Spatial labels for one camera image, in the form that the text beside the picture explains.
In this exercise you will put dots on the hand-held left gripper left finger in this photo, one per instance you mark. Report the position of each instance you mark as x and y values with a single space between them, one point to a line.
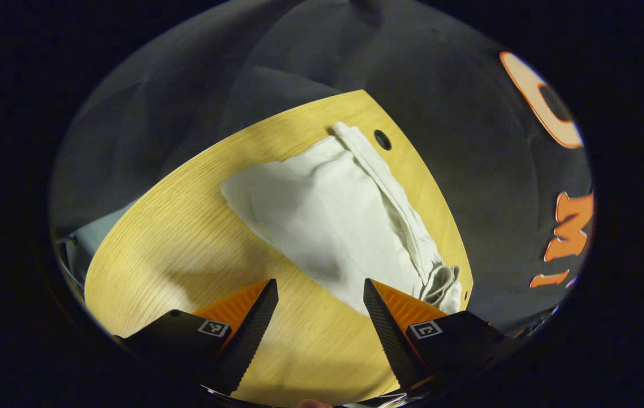
251 340

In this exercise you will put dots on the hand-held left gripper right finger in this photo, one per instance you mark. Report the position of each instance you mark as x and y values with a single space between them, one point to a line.
392 340

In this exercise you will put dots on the white jeans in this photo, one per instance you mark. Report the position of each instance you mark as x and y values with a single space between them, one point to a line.
327 215

